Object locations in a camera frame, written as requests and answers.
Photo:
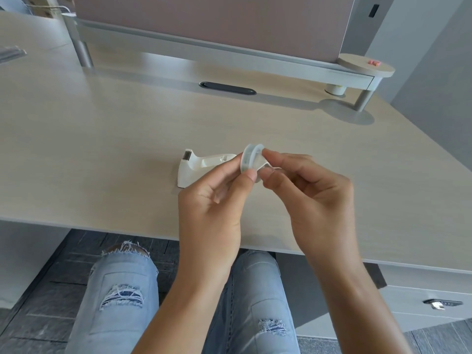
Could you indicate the person's right hand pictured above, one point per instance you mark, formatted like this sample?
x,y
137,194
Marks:
x,y
320,210

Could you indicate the person's left hand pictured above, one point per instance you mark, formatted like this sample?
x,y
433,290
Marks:
x,y
210,221

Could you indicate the person's right thumb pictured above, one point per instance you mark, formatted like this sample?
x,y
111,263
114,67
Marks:
x,y
274,180

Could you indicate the person's left thumb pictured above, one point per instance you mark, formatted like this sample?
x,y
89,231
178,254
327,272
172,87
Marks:
x,y
243,182

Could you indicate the clear adhesive tape roll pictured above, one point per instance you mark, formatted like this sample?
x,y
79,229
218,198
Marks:
x,y
251,156

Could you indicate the person's right forearm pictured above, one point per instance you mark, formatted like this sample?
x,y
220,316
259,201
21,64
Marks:
x,y
354,305

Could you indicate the person's left forearm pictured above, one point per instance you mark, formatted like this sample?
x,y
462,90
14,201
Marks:
x,y
184,305

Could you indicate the white tape dispenser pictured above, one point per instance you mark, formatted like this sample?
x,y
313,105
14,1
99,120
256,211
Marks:
x,y
191,173

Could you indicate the white cylindrical cap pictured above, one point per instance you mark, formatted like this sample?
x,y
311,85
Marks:
x,y
334,89

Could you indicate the round wooden shelf disc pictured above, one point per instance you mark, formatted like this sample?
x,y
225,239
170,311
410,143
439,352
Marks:
x,y
365,67

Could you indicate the small pink object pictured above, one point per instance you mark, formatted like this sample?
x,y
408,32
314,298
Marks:
x,y
373,63

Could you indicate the white drawer cabinet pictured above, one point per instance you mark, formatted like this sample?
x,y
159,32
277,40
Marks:
x,y
405,291

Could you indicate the light blue ripped jeans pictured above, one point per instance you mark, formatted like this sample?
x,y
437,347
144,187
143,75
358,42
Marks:
x,y
110,328

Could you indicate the key in drawer lock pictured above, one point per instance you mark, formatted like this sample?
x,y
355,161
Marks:
x,y
440,303

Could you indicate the clear plastic object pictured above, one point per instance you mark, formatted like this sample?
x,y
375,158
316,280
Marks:
x,y
11,54

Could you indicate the cardboard box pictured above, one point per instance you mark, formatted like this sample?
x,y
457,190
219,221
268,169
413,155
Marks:
x,y
37,5

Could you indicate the grey round base plate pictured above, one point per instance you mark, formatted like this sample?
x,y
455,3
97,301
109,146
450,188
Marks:
x,y
341,112

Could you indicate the grey metal partition frame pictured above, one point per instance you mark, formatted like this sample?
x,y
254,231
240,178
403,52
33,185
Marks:
x,y
166,46

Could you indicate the black wall socket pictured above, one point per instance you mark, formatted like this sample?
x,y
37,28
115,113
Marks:
x,y
374,10

